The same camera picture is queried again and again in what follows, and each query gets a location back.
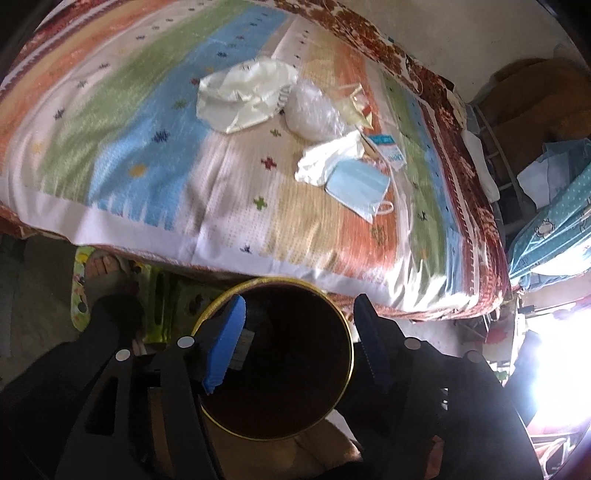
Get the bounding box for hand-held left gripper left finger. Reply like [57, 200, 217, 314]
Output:
[55, 294, 247, 480]

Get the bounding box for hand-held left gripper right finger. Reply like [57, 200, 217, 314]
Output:
[350, 293, 546, 480]

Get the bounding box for dark round bin yellow rim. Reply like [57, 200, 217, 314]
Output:
[191, 276, 357, 440]

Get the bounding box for cream plastic bag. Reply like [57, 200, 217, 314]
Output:
[196, 56, 300, 136]

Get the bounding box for yellow plastic wrapper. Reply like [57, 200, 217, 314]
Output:
[331, 83, 376, 131]

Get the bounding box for person's foot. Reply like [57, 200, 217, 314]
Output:
[79, 253, 140, 306]

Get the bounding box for green patterned slipper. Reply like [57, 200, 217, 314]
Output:
[68, 246, 197, 344]

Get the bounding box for person's black trouser leg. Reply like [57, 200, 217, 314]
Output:
[0, 294, 145, 467]

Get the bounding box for blue face mask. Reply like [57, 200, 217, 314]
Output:
[324, 159, 395, 225]

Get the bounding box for white crumpled paper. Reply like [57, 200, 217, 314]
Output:
[294, 130, 366, 186]

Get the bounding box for small blue white packet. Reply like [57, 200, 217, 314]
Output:
[362, 133, 408, 172]

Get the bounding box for white pillow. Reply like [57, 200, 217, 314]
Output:
[461, 130, 501, 203]

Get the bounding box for teal printed cloth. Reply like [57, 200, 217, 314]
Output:
[507, 161, 591, 292]

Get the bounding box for striped colourful bed cover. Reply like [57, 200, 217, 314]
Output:
[0, 0, 514, 321]

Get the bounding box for clear plastic bag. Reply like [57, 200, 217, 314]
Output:
[283, 78, 346, 140]

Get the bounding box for pale blue plastic bag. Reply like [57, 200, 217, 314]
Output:
[516, 140, 591, 209]

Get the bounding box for cream cloth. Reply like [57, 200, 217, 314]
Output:
[444, 87, 471, 126]

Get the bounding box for brown coat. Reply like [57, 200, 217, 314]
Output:
[479, 56, 591, 145]

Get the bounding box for grey metal bed rail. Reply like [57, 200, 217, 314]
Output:
[470, 102, 525, 205]

